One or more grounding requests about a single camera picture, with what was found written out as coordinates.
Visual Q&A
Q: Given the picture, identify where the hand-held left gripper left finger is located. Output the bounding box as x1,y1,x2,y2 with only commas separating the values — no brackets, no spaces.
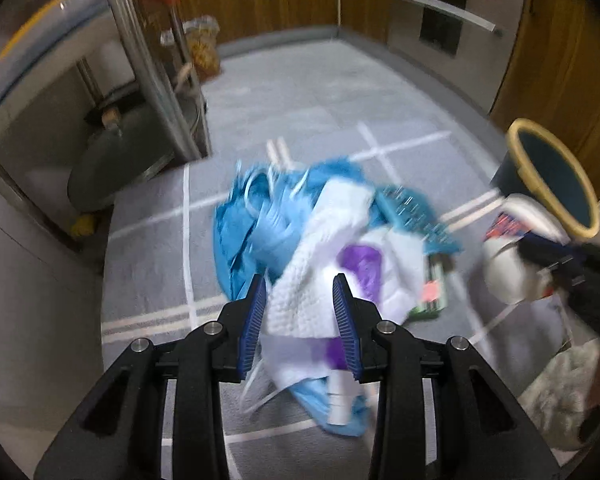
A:
34,274,270,480

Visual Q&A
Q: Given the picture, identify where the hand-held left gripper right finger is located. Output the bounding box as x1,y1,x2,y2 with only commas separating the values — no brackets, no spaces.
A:
331,273,563,480

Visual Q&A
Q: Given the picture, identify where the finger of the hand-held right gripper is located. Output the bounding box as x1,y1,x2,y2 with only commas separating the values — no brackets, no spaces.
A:
517,236,588,283

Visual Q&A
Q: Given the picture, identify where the white packaging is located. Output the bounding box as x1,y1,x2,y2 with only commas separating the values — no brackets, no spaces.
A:
481,195,571,306

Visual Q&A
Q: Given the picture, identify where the white paper towel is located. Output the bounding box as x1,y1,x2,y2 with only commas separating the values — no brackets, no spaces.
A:
260,225,431,401
262,180,376,338

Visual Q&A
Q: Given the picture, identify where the small white tube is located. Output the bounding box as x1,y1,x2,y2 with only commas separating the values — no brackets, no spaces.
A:
326,370,355,427

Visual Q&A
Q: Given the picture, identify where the blue bucket with yellow rim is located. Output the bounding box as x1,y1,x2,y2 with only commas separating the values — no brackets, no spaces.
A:
490,118,600,241

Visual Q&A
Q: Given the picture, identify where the small green box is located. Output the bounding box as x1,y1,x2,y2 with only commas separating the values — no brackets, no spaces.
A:
407,254,453,320

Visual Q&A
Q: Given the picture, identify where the blue cloth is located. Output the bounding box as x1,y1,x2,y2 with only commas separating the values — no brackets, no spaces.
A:
212,157,381,438

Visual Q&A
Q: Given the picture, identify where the light blue face mask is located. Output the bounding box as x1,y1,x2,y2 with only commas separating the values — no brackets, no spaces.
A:
242,170,311,271

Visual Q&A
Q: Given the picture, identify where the teal pill blister pack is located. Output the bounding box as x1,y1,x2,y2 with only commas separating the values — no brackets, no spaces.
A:
380,185,463,256

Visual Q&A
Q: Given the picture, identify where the grey checked mat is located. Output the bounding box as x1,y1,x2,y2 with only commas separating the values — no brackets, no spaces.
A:
100,125,581,480

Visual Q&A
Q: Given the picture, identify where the small yellow object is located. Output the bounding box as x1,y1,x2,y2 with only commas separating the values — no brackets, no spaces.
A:
71,212,99,239

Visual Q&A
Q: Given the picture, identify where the glass pot lid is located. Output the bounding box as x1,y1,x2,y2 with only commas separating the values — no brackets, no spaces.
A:
67,110,201,211

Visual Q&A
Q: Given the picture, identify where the stainless steel oven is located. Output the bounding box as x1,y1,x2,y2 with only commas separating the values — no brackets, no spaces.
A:
385,0,528,78

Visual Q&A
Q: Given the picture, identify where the patterned bin with plastic liner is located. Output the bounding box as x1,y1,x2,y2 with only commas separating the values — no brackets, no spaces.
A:
180,15,222,78

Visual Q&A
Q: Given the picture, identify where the steel shelf rack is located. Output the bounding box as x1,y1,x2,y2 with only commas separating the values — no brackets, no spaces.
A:
0,0,216,241

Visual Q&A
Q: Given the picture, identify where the grey blue board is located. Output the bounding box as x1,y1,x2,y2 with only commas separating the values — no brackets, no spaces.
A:
0,0,118,131

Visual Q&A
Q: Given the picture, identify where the yellow corn cob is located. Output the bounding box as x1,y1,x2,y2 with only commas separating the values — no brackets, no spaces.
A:
0,0,68,61

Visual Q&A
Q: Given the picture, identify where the black pan with wooden handle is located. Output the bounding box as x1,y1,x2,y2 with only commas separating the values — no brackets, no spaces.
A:
172,61,201,96

